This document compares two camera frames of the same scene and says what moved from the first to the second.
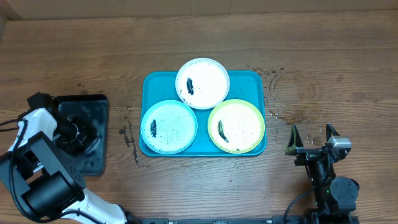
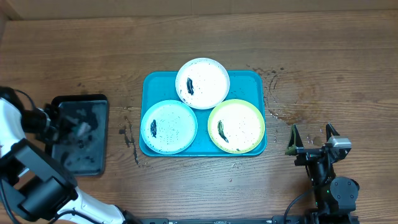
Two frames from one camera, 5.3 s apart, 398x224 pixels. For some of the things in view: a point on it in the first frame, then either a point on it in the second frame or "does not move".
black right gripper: (313, 149) does not move
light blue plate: (169, 127) does not move
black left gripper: (86, 129) → (54, 110)
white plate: (203, 83) does not move
